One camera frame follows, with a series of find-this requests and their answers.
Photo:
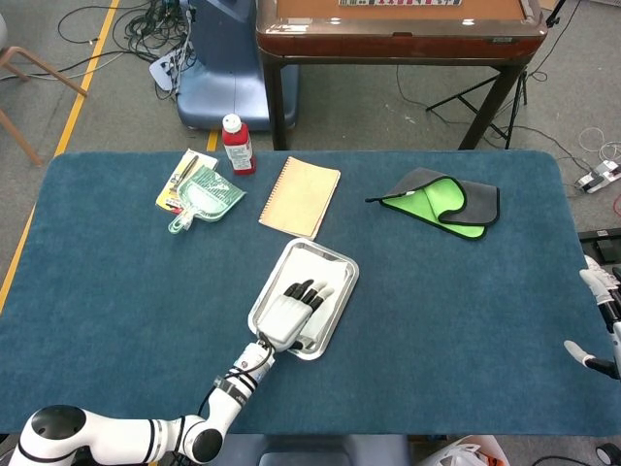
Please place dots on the yellow packaged razor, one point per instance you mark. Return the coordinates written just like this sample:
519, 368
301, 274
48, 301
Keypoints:
186, 167

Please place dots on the grey robot torso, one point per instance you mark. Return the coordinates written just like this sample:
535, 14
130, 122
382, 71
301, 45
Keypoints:
310, 451

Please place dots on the blue table mat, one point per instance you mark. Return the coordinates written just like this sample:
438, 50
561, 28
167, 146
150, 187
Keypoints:
436, 315

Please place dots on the wooden chair frame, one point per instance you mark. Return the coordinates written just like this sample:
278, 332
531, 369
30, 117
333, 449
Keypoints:
43, 68

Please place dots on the brown mahjong table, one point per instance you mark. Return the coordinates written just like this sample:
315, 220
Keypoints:
388, 43

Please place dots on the black tripod stand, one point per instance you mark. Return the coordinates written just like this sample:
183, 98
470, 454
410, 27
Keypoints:
521, 92

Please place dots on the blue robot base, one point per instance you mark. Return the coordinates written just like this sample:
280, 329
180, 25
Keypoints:
228, 73

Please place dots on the stainless steel tray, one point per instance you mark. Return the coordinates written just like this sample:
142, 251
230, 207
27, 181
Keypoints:
326, 340

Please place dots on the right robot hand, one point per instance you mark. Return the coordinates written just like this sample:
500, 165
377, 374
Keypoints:
601, 284

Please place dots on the green and grey cloth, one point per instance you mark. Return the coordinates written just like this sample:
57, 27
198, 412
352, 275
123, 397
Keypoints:
436, 201

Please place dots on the red juice bottle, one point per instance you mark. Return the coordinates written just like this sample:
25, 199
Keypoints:
238, 150

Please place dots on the grey power strip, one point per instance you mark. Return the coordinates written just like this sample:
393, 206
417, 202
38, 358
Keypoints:
599, 177

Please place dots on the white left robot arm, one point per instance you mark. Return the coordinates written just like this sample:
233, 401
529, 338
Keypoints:
121, 432

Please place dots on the green dustpan set in bag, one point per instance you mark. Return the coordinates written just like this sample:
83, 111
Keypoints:
208, 194

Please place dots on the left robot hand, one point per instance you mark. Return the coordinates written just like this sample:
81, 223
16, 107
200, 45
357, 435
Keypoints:
284, 318

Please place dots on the white power strip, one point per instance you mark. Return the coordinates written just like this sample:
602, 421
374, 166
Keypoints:
165, 70

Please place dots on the face-up mahjong tile row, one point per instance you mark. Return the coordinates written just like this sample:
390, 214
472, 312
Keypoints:
398, 2

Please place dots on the yellow spiral notebook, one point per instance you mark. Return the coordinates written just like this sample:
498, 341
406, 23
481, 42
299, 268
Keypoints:
301, 196

